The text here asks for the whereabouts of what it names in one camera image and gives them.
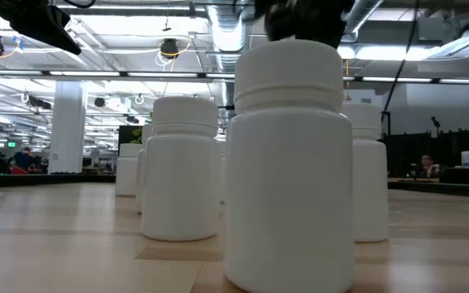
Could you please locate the green potted plant white pot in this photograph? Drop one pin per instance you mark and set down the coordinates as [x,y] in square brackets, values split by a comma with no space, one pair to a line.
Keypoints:
[137,136]

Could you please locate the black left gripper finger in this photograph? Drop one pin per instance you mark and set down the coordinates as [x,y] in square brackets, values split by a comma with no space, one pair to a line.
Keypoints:
[51,32]

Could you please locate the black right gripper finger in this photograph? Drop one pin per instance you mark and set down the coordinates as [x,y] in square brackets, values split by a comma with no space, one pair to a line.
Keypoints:
[326,28]
[281,28]

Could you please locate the black room partition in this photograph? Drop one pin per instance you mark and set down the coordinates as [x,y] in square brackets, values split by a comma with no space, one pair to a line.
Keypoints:
[454,146]

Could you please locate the black display panel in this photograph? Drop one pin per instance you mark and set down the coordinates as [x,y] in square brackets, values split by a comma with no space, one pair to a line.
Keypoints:
[125,136]

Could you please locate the silver ceiling air duct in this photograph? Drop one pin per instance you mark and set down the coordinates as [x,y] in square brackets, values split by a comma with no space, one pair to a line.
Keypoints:
[360,14]
[228,28]

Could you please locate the green exit sign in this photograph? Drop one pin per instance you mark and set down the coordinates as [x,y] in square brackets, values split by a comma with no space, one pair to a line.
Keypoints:
[11,144]

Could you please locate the long ceiling light strip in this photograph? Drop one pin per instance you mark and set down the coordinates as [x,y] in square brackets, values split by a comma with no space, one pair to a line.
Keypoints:
[84,74]

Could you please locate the white plastic pill bottle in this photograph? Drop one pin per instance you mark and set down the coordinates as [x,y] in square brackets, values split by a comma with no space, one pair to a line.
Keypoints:
[371,183]
[181,183]
[126,171]
[139,179]
[289,183]

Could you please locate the white cylindrical container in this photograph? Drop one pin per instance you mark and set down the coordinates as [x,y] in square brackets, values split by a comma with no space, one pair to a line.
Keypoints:
[467,159]

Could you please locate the person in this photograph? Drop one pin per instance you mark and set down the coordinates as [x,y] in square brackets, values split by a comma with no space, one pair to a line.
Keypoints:
[427,164]
[23,162]

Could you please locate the bright rectangular ceiling light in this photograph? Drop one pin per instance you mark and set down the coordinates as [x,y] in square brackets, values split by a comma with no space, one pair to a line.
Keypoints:
[381,53]

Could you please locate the white building pillar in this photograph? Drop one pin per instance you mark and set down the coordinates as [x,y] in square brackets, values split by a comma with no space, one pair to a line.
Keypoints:
[67,130]

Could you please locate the black lamp on stand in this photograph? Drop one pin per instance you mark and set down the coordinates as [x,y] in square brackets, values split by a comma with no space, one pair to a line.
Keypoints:
[435,121]

